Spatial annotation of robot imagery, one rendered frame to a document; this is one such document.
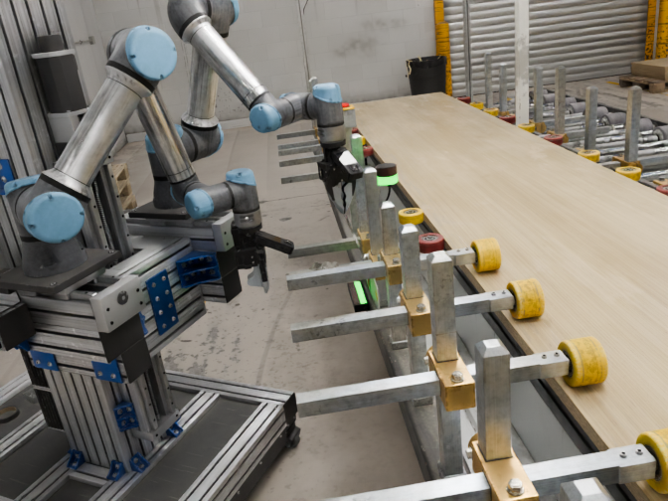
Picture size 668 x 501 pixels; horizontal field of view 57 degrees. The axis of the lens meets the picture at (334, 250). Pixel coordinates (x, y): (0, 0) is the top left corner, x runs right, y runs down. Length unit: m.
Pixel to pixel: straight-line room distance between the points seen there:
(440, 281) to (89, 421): 1.46
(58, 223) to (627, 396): 1.17
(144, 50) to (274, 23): 7.92
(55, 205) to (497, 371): 1.00
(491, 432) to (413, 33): 8.91
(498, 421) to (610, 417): 0.29
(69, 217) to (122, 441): 0.94
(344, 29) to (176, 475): 7.94
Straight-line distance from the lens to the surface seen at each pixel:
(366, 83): 9.52
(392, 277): 1.47
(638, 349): 1.29
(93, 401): 2.12
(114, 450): 2.21
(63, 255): 1.62
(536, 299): 1.32
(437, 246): 1.76
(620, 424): 1.09
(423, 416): 1.41
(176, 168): 1.69
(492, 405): 0.84
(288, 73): 9.40
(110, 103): 1.48
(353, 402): 1.05
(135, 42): 1.47
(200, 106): 1.98
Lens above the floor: 1.56
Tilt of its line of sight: 22 degrees down
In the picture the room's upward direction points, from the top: 7 degrees counter-clockwise
